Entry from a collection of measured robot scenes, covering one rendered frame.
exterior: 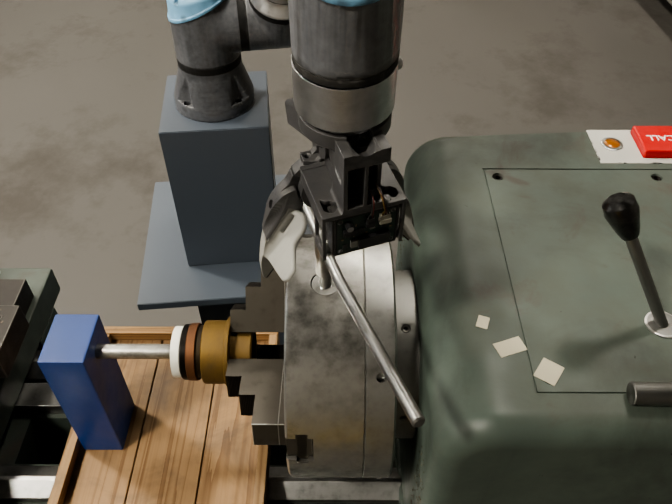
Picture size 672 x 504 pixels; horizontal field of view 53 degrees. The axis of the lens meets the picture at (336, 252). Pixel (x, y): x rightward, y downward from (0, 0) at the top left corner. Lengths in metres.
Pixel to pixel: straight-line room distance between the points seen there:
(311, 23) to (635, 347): 0.48
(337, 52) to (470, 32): 3.59
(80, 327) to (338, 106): 0.58
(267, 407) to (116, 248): 1.93
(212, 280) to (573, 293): 0.87
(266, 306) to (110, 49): 3.20
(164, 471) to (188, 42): 0.70
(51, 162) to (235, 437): 2.30
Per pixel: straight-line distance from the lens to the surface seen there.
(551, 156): 0.96
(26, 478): 1.14
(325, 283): 0.76
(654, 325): 0.78
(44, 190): 3.06
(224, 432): 1.07
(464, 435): 0.67
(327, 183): 0.54
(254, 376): 0.85
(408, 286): 0.84
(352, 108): 0.47
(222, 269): 1.47
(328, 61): 0.45
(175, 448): 1.08
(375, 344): 0.61
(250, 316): 0.88
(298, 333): 0.75
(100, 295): 2.54
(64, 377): 0.95
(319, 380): 0.75
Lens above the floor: 1.81
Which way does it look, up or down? 45 degrees down
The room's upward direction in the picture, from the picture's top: straight up
